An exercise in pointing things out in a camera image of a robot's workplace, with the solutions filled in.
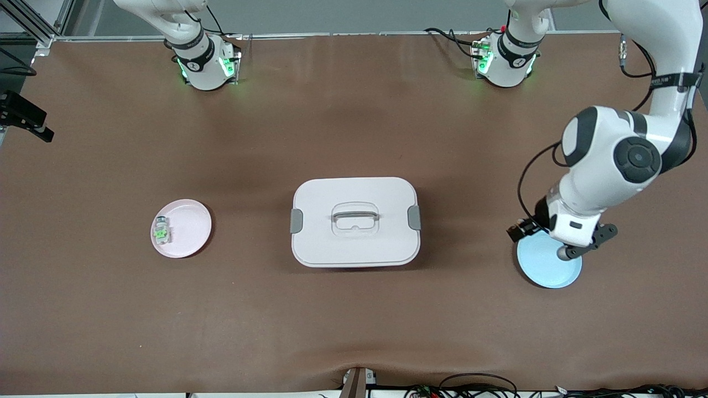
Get blue plate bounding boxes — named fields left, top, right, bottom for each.
left=517, top=231, right=583, bottom=289

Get pink plate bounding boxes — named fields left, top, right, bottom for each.
left=150, top=199, right=212, bottom=259

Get white lidded storage box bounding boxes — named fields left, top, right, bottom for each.
left=290, top=177, right=422, bottom=269

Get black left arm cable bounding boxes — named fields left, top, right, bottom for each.
left=517, top=33, right=659, bottom=222

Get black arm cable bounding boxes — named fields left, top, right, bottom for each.
left=517, top=33, right=659, bottom=222
left=0, top=47, right=38, bottom=76

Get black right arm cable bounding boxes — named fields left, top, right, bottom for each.
left=0, top=47, right=38, bottom=76

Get tangled black cables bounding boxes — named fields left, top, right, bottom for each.
left=404, top=373, right=520, bottom=398

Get black left base cables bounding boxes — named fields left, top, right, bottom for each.
left=424, top=27, right=487, bottom=59

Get black right base cable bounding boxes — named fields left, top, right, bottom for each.
left=185, top=4, right=226, bottom=38

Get brown camera mount bracket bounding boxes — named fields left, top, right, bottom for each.
left=340, top=366, right=378, bottom=398

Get silver table edge rail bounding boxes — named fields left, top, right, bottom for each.
left=34, top=30, right=626, bottom=44

